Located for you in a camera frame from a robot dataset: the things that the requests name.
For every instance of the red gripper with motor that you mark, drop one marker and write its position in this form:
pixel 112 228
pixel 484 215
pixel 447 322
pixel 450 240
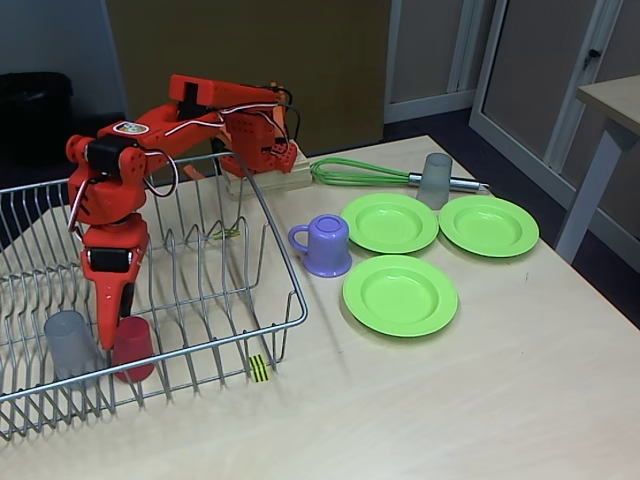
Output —
pixel 111 260

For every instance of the red plastic cup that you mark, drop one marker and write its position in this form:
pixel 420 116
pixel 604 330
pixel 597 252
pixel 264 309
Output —
pixel 132 350

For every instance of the grey translucent plastic cup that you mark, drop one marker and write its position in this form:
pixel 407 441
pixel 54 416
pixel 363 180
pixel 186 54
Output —
pixel 434 182
pixel 67 345

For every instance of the purple plastic mug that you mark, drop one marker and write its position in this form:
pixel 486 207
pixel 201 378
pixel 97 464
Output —
pixel 327 250

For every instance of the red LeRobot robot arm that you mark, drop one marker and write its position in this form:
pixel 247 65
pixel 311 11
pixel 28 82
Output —
pixel 200 130

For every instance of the yellow green tape piece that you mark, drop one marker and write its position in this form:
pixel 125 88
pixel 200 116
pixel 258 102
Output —
pixel 230 233

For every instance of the yellow black striped tape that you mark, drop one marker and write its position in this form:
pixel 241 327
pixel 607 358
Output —
pixel 259 369

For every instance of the black waste bin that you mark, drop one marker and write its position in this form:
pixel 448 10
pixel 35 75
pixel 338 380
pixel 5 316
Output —
pixel 35 115

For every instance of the wooden base block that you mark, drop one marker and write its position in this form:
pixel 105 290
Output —
pixel 285 175

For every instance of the brown partition board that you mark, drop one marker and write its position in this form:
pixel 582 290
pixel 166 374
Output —
pixel 150 40

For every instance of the green plastic plate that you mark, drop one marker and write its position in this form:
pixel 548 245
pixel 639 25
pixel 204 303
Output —
pixel 400 300
pixel 390 225
pixel 490 227

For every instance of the grey sliding door cabinet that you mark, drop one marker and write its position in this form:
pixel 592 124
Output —
pixel 530 100
pixel 425 50

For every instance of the beige side table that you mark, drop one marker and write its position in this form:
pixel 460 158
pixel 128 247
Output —
pixel 615 92

